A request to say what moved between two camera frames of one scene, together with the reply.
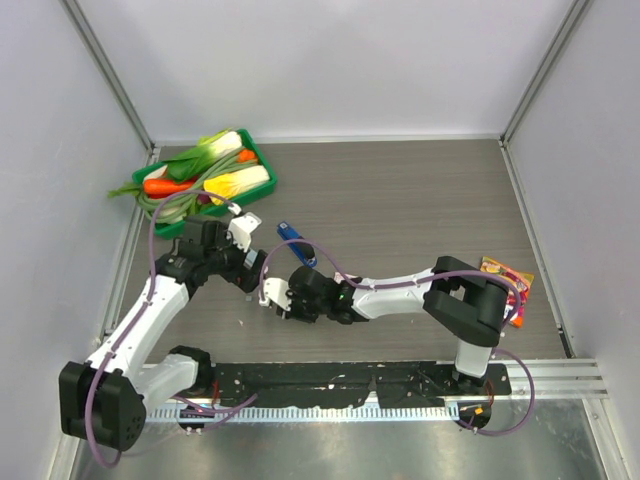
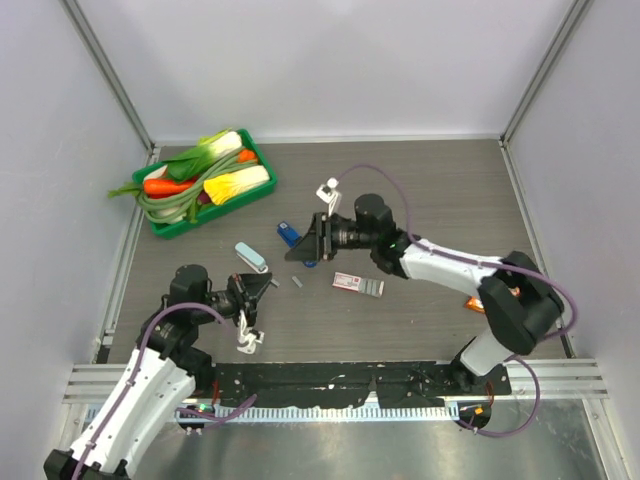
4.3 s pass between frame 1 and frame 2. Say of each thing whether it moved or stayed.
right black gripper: moved
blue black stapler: stayed
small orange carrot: stayed
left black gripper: moved
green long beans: stayed
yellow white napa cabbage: stayed
